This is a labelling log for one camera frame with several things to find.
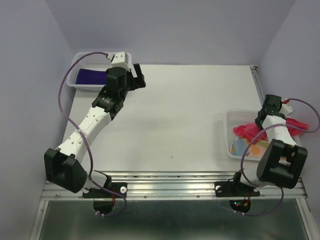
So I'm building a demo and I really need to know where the pink towel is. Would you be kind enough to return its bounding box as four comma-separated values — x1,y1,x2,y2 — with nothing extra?
233,118,309,142

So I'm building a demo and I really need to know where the purple towel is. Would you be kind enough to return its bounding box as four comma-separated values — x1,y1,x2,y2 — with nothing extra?
75,68,108,85

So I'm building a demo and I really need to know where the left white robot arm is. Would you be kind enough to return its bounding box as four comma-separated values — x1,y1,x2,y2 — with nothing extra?
44,63,146,197

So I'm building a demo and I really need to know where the left white plastic basket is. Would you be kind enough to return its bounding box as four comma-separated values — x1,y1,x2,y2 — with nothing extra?
65,51,133,94

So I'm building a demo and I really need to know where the orange blue patchwork towel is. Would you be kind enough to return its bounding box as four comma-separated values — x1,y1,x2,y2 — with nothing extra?
229,137,270,159

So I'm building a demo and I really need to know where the aluminium rail frame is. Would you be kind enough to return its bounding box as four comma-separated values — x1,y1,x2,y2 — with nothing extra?
31,64,320,240

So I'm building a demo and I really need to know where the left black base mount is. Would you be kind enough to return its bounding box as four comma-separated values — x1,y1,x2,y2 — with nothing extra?
82,182,128,199

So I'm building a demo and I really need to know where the right white plastic basket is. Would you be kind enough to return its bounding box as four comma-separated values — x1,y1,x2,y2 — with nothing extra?
224,109,301,163

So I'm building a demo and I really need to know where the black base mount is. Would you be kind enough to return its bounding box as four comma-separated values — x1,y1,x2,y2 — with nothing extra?
214,181,261,198
82,182,128,199

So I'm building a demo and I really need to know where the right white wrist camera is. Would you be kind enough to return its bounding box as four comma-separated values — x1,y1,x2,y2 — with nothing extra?
279,99,295,118

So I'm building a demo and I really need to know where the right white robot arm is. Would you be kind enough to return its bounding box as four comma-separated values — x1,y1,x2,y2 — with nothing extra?
230,94,308,195

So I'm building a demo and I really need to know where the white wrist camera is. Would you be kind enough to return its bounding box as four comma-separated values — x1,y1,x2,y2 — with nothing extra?
279,99,295,118
108,51,131,69

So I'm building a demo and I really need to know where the white plastic basket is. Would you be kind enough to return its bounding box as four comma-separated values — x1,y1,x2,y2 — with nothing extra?
65,51,133,94
224,109,301,163

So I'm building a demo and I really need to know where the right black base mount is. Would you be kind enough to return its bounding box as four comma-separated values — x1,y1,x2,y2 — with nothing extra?
214,181,261,198

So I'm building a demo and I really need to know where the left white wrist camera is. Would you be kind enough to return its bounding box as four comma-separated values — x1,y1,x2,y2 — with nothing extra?
108,51,131,69

